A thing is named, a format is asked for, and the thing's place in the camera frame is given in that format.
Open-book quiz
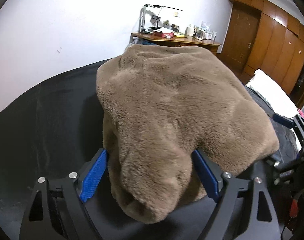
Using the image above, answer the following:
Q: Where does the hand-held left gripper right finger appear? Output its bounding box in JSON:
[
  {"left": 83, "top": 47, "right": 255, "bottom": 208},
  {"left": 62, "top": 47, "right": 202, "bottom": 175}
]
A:
[{"left": 192, "top": 149, "right": 280, "bottom": 240}]

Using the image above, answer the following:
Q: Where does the wooden wardrobe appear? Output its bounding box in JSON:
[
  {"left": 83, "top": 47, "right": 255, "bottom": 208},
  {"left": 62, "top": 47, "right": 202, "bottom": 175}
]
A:
[{"left": 227, "top": 0, "right": 304, "bottom": 108}]

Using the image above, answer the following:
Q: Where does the red box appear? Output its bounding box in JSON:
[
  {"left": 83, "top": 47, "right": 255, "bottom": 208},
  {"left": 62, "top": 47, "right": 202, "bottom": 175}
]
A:
[{"left": 152, "top": 29, "right": 175, "bottom": 37}]

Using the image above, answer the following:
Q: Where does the white pillow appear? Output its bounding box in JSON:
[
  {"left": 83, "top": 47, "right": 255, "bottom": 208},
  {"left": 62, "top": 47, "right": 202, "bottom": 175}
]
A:
[{"left": 245, "top": 69, "right": 303, "bottom": 119}]

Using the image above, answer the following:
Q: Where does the brown fleece sweater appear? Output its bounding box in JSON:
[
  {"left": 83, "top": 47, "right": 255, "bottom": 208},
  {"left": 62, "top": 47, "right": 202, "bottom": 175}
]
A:
[{"left": 96, "top": 44, "right": 280, "bottom": 224}]

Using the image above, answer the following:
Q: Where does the dark bed cover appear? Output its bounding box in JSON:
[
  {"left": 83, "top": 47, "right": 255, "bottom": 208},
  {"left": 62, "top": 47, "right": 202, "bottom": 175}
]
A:
[{"left": 0, "top": 57, "right": 304, "bottom": 240}]

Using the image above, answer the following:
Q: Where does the wooden desk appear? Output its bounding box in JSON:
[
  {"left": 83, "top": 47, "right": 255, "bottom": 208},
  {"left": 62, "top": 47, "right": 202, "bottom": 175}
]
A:
[{"left": 130, "top": 31, "right": 222, "bottom": 55}]

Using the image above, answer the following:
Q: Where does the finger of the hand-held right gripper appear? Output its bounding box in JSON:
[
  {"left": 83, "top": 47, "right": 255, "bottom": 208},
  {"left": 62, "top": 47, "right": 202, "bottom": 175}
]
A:
[
  {"left": 264, "top": 152, "right": 304, "bottom": 186},
  {"left": 272, "top": 113, "right": 304, "bottom": 147}
]

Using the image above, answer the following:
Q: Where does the wooden door with metal handle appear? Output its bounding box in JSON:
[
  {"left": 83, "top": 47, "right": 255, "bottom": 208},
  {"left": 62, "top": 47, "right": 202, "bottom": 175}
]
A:
[{"left": 220, "top": 5, "right": 262, "bottom": 72}]

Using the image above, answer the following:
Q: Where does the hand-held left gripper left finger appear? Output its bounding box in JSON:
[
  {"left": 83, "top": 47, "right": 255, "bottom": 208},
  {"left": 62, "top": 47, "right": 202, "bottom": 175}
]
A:
[{"left": 19, "top": 148, "right": 109, "bottom": 240}]

